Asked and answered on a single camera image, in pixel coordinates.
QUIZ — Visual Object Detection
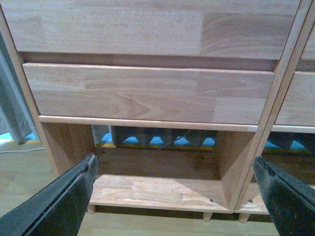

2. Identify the white cable on floor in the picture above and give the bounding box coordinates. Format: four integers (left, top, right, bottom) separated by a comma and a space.
0, 147, 44, 154

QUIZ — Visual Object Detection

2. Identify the left cabinet upper drawer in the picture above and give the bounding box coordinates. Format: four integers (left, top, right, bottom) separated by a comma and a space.
0, 0, 299, 60

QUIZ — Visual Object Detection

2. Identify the grey curtain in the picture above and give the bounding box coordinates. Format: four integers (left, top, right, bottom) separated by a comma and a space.
0, 37, 41, 144

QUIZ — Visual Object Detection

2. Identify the left cabinet lower drawer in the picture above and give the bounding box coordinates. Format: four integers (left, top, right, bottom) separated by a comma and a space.
23, 63, 274, 125

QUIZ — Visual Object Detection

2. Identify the right wooden shelf cabinet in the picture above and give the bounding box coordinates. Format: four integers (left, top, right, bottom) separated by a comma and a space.
235, 0, 315, 224

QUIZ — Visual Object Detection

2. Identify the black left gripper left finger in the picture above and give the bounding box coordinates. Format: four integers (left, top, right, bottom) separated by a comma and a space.
0, 153, 98, 236

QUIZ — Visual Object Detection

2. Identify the cabinet drawer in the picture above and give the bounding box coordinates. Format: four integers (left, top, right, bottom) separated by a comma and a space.
23, 63, 274, 125
0, 0, 299, 60

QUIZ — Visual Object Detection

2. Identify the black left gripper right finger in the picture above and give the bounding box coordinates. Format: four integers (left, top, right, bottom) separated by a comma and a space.
253, 156, 315, 236

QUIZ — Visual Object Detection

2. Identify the left wooden shelf cabinet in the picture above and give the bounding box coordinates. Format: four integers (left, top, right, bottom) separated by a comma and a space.
0, 0, 315, 223

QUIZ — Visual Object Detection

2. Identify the wooden shelf cabinet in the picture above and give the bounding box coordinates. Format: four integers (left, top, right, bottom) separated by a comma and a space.
235, 0, 315, 224
0, 0, 315, 223

